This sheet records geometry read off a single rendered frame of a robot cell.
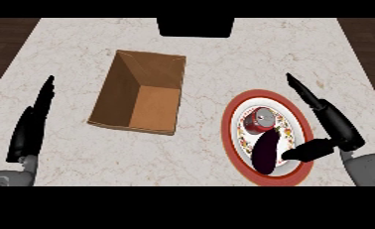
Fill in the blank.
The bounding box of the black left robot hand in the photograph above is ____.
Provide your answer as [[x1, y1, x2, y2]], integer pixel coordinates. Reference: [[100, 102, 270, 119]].
[[5, 74, 56, 164]]

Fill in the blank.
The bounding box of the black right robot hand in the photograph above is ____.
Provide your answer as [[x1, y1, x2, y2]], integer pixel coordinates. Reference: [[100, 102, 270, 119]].
[[281, 72, 366, 164]]

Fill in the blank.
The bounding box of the red rimmed white plate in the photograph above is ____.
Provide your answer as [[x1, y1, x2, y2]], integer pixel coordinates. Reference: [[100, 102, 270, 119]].
[[220, 88, 315, 187]]

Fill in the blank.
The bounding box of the red can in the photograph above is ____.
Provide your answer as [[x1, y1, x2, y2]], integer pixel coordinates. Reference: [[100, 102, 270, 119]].
[[244, 106, 279, 135]]

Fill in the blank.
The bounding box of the brown cardboard box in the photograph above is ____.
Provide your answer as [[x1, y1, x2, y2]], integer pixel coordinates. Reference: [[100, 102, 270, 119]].
[[87, 50, 188, 137]]

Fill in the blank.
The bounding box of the dark purple eggplant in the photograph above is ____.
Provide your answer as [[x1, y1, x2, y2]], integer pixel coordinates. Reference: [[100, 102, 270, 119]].
[[251, 129, 287, 175]]

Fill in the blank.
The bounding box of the black appliance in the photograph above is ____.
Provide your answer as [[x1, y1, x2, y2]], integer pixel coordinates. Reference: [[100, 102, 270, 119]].
[[155, 17, 236, 39]]

